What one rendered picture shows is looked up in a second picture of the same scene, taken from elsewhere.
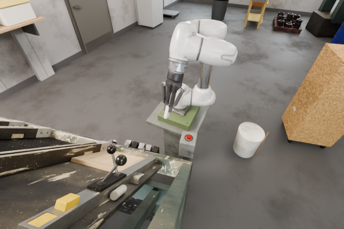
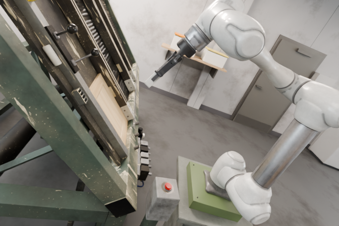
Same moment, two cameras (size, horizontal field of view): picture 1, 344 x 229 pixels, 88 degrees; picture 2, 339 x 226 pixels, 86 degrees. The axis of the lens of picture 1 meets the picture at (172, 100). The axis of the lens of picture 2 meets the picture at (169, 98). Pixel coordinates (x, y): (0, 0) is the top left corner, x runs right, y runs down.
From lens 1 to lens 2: 80 cm
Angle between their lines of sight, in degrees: 51
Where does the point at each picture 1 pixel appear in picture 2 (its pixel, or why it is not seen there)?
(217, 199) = not seen: outside the picture
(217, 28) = (330, 97)
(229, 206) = not seen: outside the picture
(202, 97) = (243, 190)
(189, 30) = not seen: outside the picture
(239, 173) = not seen: outside the picture
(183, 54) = (202, 18)
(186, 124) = (193, 195)
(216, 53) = (225, 19)
